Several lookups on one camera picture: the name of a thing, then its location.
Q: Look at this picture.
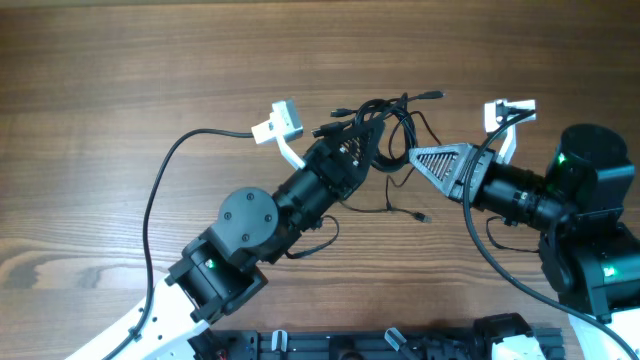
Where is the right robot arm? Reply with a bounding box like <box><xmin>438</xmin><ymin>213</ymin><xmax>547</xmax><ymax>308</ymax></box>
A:
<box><xmin>409</xmin><ymin>124</ymin><xmax>639</xmax><ymax>359</ymax></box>

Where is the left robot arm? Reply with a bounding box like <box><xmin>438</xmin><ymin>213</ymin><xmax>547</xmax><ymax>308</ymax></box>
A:
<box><xmin>72</xmin><ymin>114</ymin><xmax>385</xmax><ymax>359</ymax></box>

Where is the right camera black cable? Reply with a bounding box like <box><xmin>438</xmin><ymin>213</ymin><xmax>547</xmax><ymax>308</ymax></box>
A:
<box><xmin>462</xmin><ymin>107</ymin><xmax>640</xmax><ymax>360</ymax></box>

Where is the camera black cable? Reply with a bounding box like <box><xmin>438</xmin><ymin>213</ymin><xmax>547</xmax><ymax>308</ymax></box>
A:
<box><xmin>99</xmin><ymin>128</ymin><xmax>256</xmax><ymax>360</ymax></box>
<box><xmin>462</xmin><ymin>107</ymin><xmax>640</xmax><ymax>360</ymax></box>

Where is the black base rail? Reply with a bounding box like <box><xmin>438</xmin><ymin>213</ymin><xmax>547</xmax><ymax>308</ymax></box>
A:
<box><xmin>189</xmin><ymin>327</ymin><xmax>566</xmax><ymax>360</ymax></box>

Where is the left camera black cable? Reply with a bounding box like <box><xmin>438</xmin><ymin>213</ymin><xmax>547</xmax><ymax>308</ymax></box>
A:
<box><xmin>99</xmin><ymin>128</ymin><xmax>256</xmax><ymax>360</ymax></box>

